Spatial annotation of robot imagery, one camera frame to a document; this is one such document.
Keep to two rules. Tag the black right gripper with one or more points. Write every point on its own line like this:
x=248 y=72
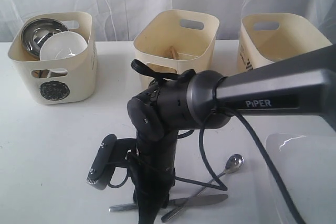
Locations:
x=151 y=166

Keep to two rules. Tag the steel table knife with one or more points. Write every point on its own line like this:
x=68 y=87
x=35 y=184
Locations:
x=202 y=200

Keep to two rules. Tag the steel spoon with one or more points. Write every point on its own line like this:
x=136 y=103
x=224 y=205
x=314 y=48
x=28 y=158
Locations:
x=233 y=164

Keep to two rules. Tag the white square plate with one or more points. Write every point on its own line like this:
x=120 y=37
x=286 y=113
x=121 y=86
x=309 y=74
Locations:
x=306 y=164

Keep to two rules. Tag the white bowl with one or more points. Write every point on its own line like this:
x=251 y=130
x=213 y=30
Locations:
x=61 y=53

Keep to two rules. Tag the steel bowl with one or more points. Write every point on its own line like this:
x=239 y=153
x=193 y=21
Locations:
x=37 y=32

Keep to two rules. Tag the steel fork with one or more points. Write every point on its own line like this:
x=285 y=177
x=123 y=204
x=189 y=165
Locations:
x=123 y=207

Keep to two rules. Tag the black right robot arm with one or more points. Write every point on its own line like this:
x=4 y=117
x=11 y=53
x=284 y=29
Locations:
x=304 y=84

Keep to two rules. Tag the cream bin with circle mark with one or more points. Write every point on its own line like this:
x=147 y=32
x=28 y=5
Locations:
x=57 y=89

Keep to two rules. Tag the cream bin with triangle mark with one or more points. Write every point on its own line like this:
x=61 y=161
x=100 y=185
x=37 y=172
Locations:
x=192 y=34

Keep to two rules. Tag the cream bin with square mark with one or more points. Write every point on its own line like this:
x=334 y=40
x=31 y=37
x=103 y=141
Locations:
x=270 y=37

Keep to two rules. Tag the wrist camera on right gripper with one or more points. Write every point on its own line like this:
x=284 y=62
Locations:
x=100 y=172

